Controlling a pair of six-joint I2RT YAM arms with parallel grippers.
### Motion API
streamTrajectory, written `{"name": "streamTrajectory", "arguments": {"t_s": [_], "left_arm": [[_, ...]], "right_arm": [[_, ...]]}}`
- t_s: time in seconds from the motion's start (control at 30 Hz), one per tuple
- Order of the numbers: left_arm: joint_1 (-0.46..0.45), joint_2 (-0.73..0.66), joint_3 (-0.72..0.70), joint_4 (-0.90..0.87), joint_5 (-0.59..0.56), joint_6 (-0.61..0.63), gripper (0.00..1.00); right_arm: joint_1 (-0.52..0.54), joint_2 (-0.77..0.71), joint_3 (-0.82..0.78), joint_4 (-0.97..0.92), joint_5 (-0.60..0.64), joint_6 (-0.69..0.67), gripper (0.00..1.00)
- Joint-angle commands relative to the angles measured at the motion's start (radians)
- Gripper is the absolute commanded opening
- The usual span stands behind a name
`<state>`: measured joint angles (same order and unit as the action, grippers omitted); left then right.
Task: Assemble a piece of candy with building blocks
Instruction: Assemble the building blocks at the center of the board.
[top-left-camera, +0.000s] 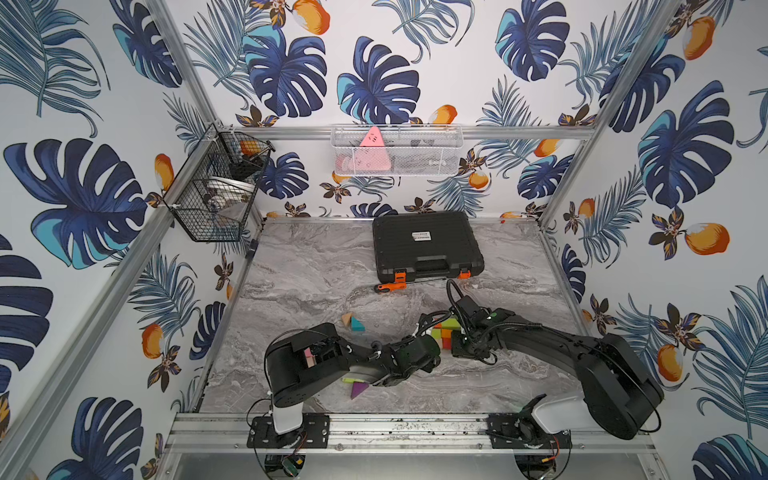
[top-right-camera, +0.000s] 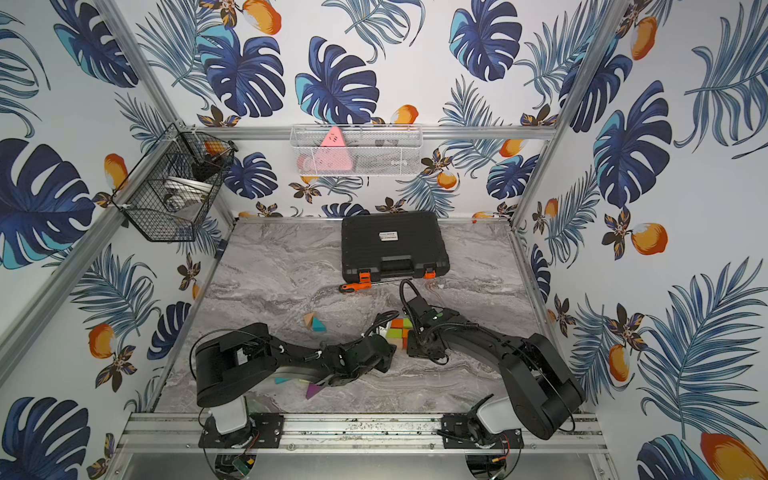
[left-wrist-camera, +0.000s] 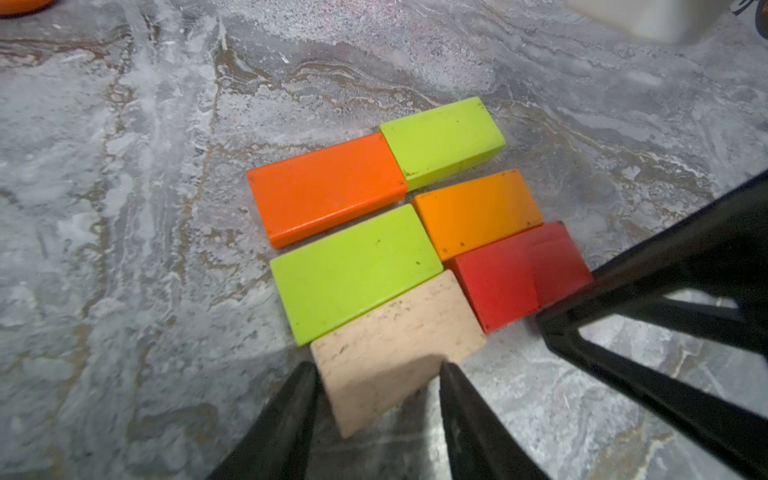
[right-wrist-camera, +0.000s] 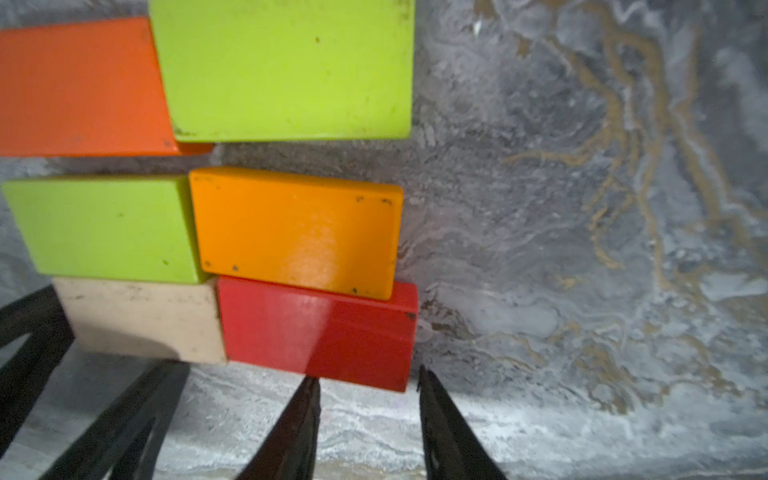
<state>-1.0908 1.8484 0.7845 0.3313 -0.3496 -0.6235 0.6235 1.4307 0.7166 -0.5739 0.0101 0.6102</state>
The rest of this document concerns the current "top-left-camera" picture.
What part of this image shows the lime green rectangular block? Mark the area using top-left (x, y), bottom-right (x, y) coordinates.
top-left (440, 317), bottom-right (461, 330)

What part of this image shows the teal triangle block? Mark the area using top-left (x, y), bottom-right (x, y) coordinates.
top-left (349, 317), bottom-right (365, 332)

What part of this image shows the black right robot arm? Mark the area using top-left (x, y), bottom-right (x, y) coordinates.
top-left (450, 296), bottom-right (664, 440)

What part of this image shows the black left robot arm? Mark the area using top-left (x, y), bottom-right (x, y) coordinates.
top-left (263, 323), bottom-right (441, 435)

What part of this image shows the purple triangle block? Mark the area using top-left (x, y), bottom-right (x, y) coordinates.
top-left (350, 382), bottom-right (370, 400)

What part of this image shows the black plastic tool case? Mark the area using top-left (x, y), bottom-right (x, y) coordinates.
top-left (372, 211), bottom-right (485, 284)

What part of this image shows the pink triangle card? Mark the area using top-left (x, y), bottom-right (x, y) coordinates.
top-left (351, 126), bottom-right (392, 173)

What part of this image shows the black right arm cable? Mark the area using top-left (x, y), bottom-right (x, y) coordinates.
top-left (445, 278), bottom-right (475, 328)

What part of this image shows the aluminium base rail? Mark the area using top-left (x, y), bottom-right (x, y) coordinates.
top-left (165, 414), bottom-right (656, 454)

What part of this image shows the black corner bracket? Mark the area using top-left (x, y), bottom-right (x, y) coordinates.
top-left (245, 239), bottom-right (259, 260)

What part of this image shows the black wire basket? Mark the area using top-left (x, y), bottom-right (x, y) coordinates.
top-left (162, 125), bottom-right (275, 243)

